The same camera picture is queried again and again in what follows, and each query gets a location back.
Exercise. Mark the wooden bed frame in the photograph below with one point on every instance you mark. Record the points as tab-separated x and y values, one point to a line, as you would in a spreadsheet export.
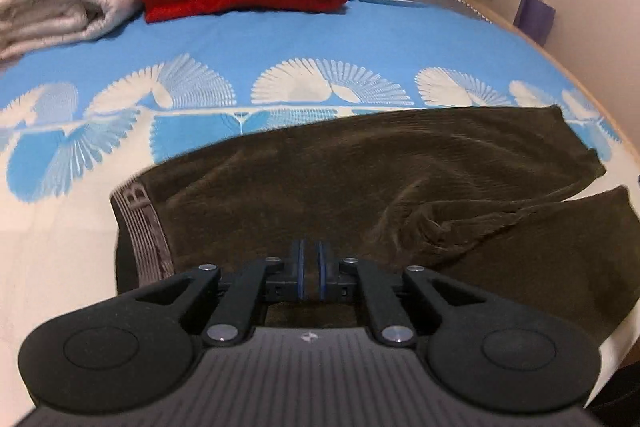
560	62

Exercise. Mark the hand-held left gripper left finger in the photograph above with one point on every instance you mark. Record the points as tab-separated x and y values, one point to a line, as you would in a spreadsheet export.
300	268

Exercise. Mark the blue patterned bed sheet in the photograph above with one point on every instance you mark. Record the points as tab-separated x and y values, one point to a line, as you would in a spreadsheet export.
300	37

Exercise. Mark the white fuzzy folded blanket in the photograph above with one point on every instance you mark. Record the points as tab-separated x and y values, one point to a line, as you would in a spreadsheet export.
55	12

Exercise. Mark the purple box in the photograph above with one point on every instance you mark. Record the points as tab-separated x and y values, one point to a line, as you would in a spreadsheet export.
535	19

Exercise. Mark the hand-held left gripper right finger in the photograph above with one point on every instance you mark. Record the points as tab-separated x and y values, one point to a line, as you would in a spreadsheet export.
322	268

